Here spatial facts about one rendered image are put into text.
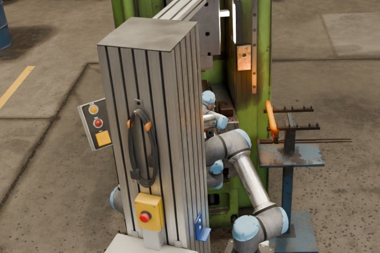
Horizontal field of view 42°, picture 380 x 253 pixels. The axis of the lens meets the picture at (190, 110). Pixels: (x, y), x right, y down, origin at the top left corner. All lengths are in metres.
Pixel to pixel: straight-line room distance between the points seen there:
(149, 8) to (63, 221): 1.84
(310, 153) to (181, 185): 1.67
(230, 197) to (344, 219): 0.88
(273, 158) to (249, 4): 0.97
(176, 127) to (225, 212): 2.13
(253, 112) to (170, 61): 2.01
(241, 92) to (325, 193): 1.22
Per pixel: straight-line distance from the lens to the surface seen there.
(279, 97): 5.37
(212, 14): 2.95
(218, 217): 3.70
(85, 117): 2.99
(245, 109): 3.42
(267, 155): 3.25
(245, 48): 3.19
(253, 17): 3.15
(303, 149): 3.32
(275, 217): 2.34
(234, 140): 2.40
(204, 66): 3.07
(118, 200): 2.51
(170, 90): 1.53
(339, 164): 4.46
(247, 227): 2.27
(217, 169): 2.69
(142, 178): 1.77
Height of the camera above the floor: 2.62
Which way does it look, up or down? 30 degrees down
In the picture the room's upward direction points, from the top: 4 degrees counter-clockwise
